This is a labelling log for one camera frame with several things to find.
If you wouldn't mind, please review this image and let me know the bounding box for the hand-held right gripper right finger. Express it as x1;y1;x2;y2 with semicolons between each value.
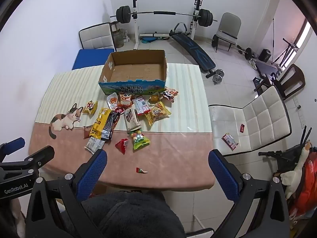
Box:
208;149;290;238

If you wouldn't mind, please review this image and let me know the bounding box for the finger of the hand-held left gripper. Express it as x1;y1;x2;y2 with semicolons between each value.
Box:
23;146;55;172
0;137;26;164

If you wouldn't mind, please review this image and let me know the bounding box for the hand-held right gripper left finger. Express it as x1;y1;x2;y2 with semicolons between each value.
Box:
25;149;108;238

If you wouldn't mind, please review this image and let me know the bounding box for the white grey snack packet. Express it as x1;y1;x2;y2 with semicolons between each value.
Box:
84;137;106;154

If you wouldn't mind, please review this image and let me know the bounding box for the red triangular snack packet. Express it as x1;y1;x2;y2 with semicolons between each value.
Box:
115;139;129;155

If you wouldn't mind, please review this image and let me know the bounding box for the long yellow snack packet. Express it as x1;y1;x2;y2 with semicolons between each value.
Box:
89;108;112;139

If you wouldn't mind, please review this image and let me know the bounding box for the black snack packet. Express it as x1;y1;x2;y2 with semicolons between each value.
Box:
100;111;120;142

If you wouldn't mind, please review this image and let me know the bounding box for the green candy packet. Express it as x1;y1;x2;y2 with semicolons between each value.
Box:
127;128;151;150

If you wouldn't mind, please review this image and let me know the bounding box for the white wafer packet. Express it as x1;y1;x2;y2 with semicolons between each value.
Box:
124;108;140;131

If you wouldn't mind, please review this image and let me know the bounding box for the white orange fish snack packet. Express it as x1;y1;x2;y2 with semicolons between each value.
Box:
106;92;120;110

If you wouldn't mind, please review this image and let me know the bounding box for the red white snack packet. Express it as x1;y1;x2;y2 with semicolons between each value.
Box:
132;96;151;116

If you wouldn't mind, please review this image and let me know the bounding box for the yellow bread packet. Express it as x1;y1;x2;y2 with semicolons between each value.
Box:
145;102;172;126

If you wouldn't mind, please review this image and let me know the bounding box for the panda face snack packet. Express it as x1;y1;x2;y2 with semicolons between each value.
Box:
160;87;179;103

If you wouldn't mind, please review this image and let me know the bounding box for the cardboard box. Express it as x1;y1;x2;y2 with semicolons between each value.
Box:
98;50;168;95

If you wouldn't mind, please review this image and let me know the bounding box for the person's dark fleece clothing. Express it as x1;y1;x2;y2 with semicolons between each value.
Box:
82;191;186;238

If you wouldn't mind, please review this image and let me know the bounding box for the small yellow cat-print packet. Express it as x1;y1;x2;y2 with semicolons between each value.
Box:
83;101;98;115

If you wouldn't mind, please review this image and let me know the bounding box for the white padded chair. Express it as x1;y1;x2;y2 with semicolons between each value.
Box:
79;22;117;52
208;86;292;157

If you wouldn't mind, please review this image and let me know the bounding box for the cat print table mat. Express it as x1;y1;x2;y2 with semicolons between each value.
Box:
28;63;215;192

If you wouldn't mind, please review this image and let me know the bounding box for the white goose plush toy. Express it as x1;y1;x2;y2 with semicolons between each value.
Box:
280;141;312;199

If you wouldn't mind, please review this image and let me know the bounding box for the orange cartoon snack packet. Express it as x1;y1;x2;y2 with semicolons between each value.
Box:
118;92;132;107

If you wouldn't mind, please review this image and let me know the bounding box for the red orange bag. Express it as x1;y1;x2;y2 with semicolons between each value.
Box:
290;151;317;219

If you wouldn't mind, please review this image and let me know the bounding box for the orange jelly cup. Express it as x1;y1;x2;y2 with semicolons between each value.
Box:
148;92;161;105

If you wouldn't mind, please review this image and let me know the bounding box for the metal dumbbell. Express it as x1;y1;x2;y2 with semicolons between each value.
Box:
212;69;225;82

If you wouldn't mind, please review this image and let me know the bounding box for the blue seat cushion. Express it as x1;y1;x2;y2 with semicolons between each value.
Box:
72;49;116;70

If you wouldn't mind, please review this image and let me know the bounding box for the black low desk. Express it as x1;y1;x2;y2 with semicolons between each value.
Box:
255;61;283;80

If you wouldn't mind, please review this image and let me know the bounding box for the brown wooden chair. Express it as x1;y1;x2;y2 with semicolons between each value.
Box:
272;64;306;101

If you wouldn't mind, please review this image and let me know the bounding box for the small barbell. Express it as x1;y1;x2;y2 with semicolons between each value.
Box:
212;30;259;60

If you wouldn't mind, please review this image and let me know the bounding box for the black speaker box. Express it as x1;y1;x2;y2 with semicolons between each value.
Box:
259;49;271;62

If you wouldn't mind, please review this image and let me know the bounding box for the black blue sit-up bench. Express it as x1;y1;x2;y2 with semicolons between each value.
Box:
170;22;216;78

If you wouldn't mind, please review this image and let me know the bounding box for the glass jar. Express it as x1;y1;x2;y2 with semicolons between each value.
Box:
113;28;124;48

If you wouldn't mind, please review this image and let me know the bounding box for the black music stand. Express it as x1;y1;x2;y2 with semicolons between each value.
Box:
271;17;299;65

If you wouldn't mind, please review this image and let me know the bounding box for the white barbell rack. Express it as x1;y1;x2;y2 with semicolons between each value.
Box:
131;0;202;50

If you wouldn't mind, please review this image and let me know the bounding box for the grey chair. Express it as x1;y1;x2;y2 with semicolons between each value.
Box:
215;12;242;52

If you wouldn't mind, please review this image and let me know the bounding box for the barbell with black plates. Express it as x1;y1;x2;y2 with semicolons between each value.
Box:
110;5;218;28

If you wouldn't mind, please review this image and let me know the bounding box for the window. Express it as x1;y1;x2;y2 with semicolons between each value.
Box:
295;20;311;50

